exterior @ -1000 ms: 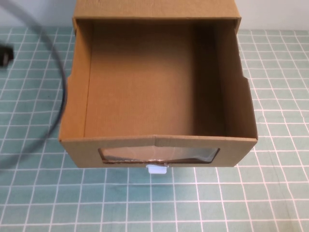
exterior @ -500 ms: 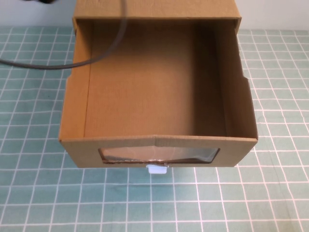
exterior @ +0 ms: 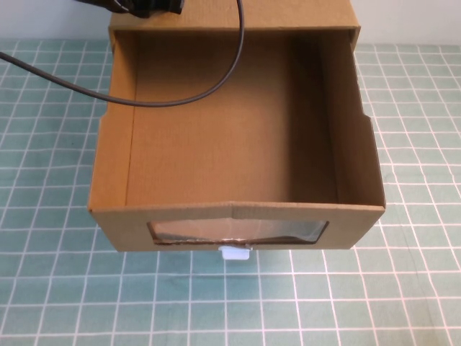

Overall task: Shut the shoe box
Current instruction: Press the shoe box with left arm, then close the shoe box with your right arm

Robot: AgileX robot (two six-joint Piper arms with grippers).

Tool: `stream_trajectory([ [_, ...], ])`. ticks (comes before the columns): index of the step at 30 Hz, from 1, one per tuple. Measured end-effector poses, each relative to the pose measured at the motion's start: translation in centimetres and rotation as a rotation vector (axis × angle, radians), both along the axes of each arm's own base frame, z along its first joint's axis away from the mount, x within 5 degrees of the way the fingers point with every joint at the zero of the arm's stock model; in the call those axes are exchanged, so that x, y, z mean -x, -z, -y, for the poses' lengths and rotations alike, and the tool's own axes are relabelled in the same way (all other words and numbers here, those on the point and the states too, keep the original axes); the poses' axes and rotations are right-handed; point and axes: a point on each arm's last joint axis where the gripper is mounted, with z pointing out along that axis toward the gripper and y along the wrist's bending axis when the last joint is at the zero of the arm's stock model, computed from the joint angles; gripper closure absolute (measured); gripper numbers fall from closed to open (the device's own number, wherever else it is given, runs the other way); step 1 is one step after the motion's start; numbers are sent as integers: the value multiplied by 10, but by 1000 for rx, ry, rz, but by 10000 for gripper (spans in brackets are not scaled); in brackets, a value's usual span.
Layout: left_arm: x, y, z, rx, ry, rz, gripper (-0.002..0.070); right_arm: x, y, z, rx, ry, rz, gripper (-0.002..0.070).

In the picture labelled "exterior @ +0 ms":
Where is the teal blue surface edge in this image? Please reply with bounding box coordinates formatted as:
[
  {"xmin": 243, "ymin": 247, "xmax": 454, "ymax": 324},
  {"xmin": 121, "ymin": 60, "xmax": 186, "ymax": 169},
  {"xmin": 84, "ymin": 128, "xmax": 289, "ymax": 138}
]
[{"xmin": 0, "ymin": 37, "xmax": 461, "ymax": 346}]

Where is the white plastic drawer handle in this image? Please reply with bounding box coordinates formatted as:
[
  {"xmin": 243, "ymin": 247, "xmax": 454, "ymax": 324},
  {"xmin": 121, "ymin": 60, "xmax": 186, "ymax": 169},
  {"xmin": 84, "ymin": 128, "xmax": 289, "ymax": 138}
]
[{"xmin": 220, "ymin": 244, "xmax": 252, "ymax": 262}]

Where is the cardboard shoe box shell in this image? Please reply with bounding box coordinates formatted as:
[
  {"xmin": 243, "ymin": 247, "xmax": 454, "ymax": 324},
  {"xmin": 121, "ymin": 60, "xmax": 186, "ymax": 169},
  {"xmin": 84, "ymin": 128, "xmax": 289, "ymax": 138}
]
[{"xmin": 107, "ymin": 0, "xmax": 362, "ymax": 48}]

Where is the cardboard drawer with window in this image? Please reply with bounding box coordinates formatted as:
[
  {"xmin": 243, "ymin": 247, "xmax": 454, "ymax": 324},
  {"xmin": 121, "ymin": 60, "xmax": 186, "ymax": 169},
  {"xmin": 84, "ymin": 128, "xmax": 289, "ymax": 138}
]
[{"xmin": 87, "ymin": 27, "xmax": 388, "ymax": 254}]

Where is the black cable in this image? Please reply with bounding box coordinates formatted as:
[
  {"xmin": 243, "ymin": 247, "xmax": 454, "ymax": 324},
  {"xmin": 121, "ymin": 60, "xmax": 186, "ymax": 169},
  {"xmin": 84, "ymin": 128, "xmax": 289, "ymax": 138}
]
[{"xmin": 0, "ymin": 0, "xmax": 247, "ymax": 108}]

